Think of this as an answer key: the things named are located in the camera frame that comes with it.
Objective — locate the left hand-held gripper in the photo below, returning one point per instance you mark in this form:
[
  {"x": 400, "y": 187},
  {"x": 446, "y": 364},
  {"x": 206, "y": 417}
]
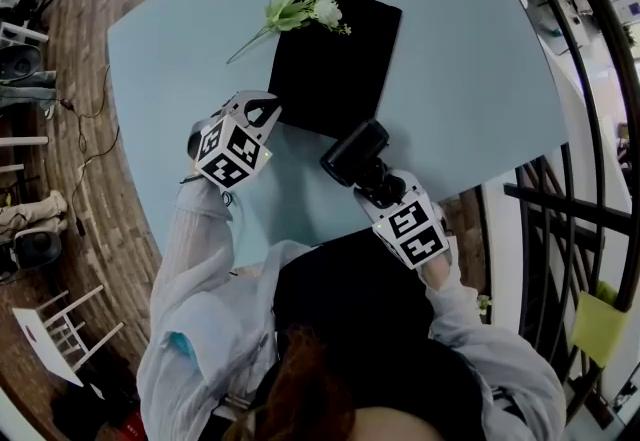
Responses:
[{"x": 227, "y": 154}]

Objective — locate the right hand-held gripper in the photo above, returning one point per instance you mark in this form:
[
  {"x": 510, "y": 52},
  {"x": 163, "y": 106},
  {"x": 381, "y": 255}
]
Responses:
[{"x": 410, "y": 229}]

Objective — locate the black cloth bag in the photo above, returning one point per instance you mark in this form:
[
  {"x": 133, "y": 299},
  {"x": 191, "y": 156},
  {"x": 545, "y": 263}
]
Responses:
[{"x": 335, "y": 69}]

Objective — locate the person's right forearm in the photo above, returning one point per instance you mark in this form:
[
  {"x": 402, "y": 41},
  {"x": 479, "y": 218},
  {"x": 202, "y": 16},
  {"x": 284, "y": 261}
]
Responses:
[{"x": 465, "y": 319}]

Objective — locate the person's left forearm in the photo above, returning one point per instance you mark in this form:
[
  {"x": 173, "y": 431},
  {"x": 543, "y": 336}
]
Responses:
[{"x": 200, "y": 249}]

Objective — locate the yellow-green cloth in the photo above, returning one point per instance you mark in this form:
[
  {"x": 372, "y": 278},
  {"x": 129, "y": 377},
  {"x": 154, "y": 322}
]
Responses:
[{"x": 597, "y": 324}]

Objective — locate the black floor bag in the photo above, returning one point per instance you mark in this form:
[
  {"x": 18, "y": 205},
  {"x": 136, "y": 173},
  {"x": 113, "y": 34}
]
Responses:
[{"x": 95, "y": 409}]

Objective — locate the white artificial flower bouquet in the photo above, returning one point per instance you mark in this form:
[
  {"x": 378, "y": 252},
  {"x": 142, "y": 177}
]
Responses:
[{"x": 300, "y": 6}]

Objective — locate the person's black-clothed torso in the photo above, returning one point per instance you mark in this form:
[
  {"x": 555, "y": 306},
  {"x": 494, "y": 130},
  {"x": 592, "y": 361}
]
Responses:
[{"x": 360, "y": 299}]

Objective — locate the black metal railing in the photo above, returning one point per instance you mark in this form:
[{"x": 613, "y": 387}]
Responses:
[{"x": 565, "y": 209}]

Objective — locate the blue denim trousers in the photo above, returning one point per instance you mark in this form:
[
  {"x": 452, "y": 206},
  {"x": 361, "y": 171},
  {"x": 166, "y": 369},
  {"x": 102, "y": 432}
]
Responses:
[{"x": 27, "y": 89}]

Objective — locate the dark round fan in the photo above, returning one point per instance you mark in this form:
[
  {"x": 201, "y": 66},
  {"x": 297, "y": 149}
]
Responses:
[{"x": 20, "y": 61}]

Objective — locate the grey round heater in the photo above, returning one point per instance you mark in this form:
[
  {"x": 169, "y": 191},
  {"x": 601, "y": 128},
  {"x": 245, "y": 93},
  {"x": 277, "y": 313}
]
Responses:
[{"x": 37, "y": 246}]

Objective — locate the white wooden chair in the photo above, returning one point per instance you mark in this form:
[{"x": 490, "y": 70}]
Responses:
[{"x": 55, "y": 334}]

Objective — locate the red box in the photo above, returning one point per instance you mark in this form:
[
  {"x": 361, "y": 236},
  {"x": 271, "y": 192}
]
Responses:
[{"x": 134, "y": 426}]

